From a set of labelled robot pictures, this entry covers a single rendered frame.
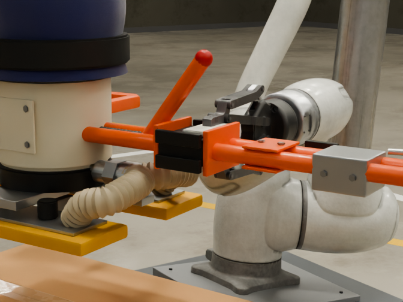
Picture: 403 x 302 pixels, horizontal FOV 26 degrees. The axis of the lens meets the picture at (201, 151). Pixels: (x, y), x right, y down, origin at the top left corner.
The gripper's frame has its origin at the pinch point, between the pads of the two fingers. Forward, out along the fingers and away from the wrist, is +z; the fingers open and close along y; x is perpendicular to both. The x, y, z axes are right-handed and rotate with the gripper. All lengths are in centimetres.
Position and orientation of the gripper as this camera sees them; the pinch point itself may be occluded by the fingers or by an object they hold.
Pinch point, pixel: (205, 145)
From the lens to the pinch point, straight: 114.8
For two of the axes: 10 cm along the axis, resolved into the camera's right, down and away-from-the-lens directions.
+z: -5.3, 1.8, -8.3
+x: -8.5, -1.1, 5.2
